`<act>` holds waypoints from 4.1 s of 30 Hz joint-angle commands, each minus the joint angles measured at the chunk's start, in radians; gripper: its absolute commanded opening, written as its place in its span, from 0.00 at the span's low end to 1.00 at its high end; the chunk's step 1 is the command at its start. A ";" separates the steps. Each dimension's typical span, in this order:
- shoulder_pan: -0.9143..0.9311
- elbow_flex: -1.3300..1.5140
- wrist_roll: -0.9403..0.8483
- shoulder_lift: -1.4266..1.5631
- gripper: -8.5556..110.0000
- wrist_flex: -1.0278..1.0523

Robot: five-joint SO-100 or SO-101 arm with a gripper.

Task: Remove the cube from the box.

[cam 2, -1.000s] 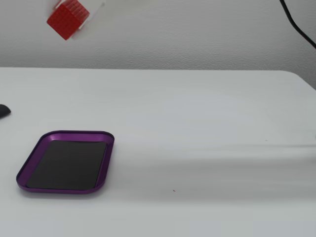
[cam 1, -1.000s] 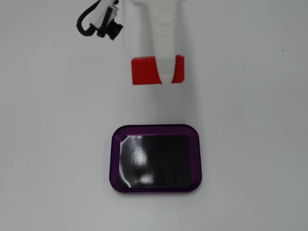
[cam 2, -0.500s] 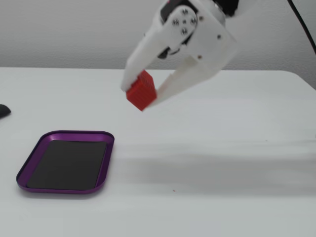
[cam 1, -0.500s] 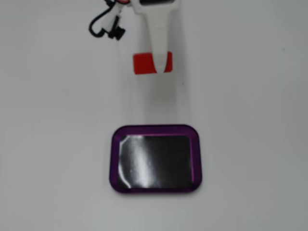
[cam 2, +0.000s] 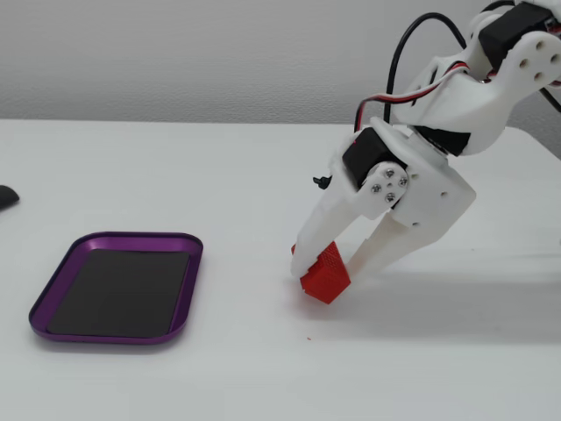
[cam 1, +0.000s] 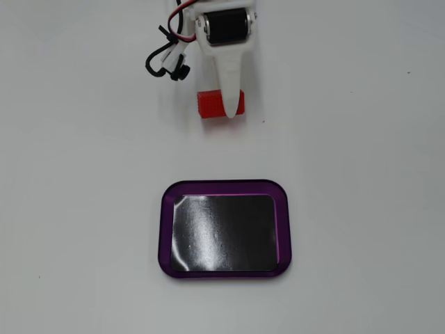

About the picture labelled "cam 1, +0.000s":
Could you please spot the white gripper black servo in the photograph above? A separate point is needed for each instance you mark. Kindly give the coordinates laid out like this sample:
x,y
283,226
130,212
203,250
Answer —
x,y
225,29

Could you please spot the red studded cube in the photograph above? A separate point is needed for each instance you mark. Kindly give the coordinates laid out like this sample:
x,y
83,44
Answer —
x,y
210,104

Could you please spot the purple metal tray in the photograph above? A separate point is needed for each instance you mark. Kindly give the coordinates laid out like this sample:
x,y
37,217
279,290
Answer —
x,y
165,226

